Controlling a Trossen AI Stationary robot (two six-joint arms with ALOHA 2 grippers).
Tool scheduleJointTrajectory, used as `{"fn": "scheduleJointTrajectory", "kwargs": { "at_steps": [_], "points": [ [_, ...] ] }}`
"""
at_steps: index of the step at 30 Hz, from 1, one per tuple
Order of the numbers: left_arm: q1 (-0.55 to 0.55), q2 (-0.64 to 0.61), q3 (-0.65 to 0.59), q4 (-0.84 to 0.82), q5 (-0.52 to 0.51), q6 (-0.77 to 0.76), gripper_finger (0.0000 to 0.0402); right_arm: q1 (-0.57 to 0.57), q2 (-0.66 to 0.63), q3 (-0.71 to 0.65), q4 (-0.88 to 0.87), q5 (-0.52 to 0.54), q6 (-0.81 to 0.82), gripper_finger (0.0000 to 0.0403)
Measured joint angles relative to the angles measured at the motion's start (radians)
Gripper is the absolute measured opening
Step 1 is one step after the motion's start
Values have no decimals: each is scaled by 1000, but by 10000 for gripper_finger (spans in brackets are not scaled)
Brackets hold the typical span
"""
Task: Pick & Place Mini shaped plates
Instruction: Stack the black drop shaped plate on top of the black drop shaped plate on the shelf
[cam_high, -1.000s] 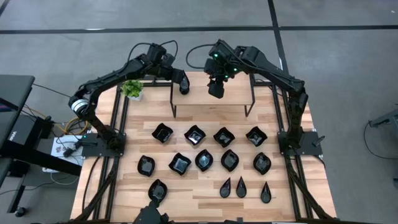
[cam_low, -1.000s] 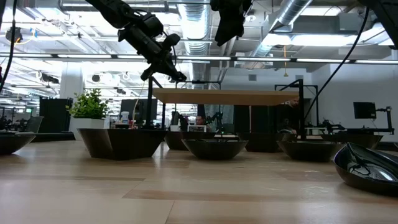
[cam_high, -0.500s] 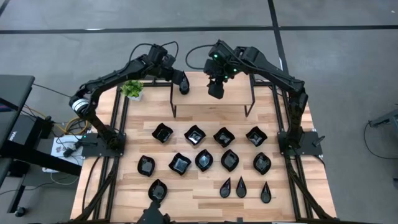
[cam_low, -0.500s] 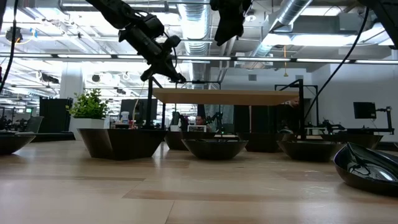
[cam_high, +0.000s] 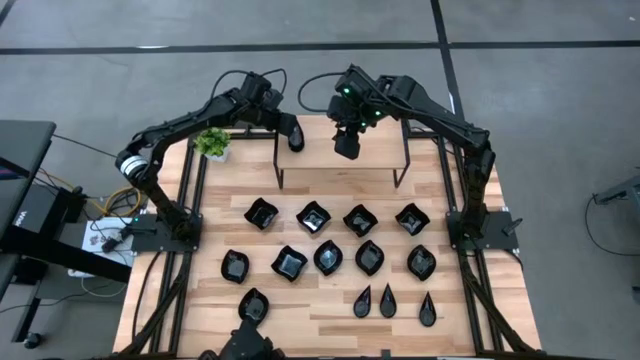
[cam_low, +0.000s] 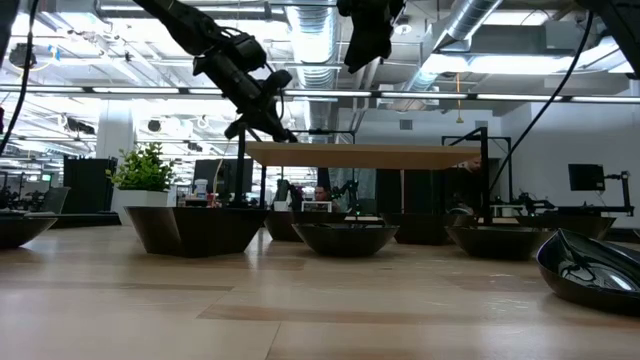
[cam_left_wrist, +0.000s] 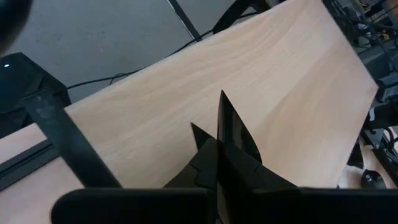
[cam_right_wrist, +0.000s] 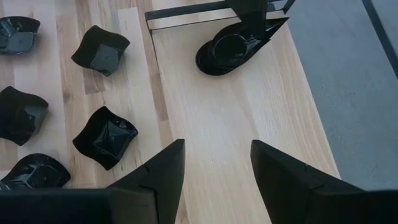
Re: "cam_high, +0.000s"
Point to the small black edge bracket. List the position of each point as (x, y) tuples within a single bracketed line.
[(385, 354)]

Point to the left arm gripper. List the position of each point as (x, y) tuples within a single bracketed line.
[(277, 117)]

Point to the black desk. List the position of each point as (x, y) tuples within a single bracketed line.
[(25, 150)]

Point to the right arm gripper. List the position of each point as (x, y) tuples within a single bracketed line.
[(344, 112)]

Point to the green plant white pot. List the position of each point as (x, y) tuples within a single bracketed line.
[(212, 141)]

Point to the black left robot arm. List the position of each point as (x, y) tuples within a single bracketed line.
[(200, 114)]

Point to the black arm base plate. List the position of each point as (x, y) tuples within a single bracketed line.
[(155, 244), (500, 237)]

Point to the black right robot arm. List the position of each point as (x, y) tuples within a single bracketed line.
[(440, 116)]

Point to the wooden riser black legs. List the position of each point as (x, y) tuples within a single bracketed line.
[(380, 150)]

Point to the white power strip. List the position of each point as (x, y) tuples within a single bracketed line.
[(80, 273)]

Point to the white printed sheet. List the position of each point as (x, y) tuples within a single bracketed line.
[(97, 242)]

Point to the dark grey stand leg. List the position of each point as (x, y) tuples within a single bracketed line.
[(622, 192)]

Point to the black teardrop mini plate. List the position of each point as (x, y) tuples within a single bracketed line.
[(387, 305), (296, 145), (362, 306), (427, 314)]

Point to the black computer case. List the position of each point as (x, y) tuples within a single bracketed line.
[(40, 210)]

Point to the black caster wheel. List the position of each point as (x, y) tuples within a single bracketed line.
[(32, 340)]

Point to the black leaf mini plate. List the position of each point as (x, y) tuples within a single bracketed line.
[(328, 258), (235, 266), (253, 304), (369, 258), (421, 263)]

